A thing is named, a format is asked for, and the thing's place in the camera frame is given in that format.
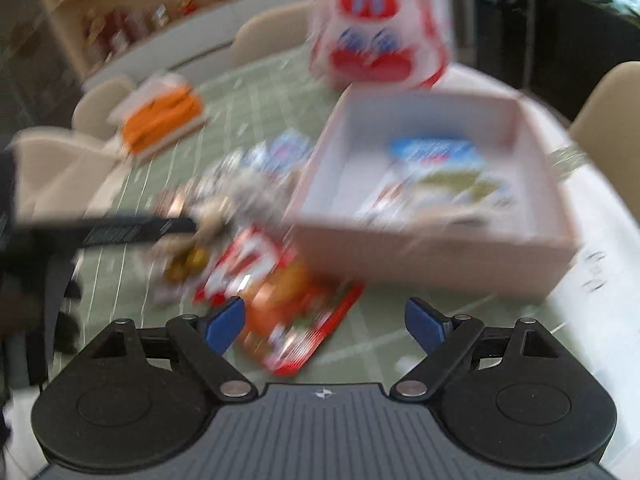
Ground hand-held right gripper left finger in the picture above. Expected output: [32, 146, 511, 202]
[87, 296, 253, 402]

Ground orange tissue pack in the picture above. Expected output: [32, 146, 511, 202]
[107, 72, 208, 157]

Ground red orange snack packet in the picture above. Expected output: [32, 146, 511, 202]
[192, 227, 366, 378]

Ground white low cabinet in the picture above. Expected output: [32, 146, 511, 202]
[82, 2, 321, 93]

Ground green checked tablecloth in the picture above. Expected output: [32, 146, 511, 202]
[65, 45, 640, 480]

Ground blue white snack packet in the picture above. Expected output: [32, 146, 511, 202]
[389, 136, 482, 172]

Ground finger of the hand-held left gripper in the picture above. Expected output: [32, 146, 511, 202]
[75, 214, 197, 251]

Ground rabbit face snack bag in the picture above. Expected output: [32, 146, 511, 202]
[307, 0, 453, 92]

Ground cream chair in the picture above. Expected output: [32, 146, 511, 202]
[569, 60, 640, 176]
[10, 127, 128, 223]
[234, 1, 322, 67]
[71, 75, 137, 138]

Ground pink cardboard box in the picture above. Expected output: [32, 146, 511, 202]
[284, 87, 582, 302]

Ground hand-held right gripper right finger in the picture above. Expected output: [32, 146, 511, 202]
[390, 296, 562, 402]

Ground green white snack packet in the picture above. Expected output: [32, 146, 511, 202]
[357, 167, 513, 223]

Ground dark cabinet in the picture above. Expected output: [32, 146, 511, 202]
[527, 0, 640, 118]

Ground heap of mixed small snacks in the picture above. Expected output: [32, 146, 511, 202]
[152, 152, 301, 303]

